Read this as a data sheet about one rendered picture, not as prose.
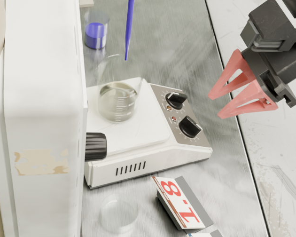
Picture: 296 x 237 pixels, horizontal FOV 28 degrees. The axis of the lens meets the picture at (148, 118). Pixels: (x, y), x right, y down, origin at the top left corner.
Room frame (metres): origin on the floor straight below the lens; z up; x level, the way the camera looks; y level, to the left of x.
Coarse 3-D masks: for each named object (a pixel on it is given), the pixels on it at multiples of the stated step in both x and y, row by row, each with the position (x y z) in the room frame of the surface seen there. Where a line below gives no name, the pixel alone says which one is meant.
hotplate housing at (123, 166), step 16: (160, 144) 0.49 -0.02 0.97; (176, 144) 0.50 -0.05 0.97; (112, 160) 0.45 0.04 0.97; (128, 160) 0.46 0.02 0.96; (144, 160) 0.47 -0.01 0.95; (160, 160) 0.49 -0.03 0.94; (176, 160) 0.50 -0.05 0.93; (192, 160) 0.51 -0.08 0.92; (96, 176) 0.44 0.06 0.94; (112, 176) 0.45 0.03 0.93; (128, 176) 0.46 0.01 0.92
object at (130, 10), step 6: (132, 0) 0.53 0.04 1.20; (132, 6) 0.53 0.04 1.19; (132, 12) 0.53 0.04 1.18; (126, 24) 0.53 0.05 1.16; (126, 30) 0.53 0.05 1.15; (126, 36) 0.53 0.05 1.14; (126, 42) 0.53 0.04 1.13; (126, 48) 0.53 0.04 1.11; (126, 54) 0.53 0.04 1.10; (126, 60) 0.53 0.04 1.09
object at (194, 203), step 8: (176, 184) 0.47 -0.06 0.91; (184, 184) 0.48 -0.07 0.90; (160, 192) 0.43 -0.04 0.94; (184, 192) 0.46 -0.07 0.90; (192, 192) 0.47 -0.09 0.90; (160, 200) 0.44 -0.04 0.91; (192, 200) 0.45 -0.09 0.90; (168, 208) 0.43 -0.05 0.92; (192, 208) 0.44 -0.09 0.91; (200, 208) 0.44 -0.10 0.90; (176, 216) 0.40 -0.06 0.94; (200, 216) 0.43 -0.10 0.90; (208, 216) 0.43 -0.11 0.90; (176, 224) 0.41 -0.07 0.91; (208, 224) 0.42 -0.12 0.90; (192, 232) 0.40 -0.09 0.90
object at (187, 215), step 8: (160, 184) 0.45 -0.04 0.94; (168, 184) 0.46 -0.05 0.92; (168, 192) 0.44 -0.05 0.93; (176, 192) 0.45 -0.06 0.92; (176, 200) 0.43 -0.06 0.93; (184, 200) 0.45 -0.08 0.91; (176, 208) 0.42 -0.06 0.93; (184, 208) 0.43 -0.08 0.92; (184, 216) 0.41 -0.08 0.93; (192, 216) 0.42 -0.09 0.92; (192, 224) 0.40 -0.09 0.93; (200, 224) 0.41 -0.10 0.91
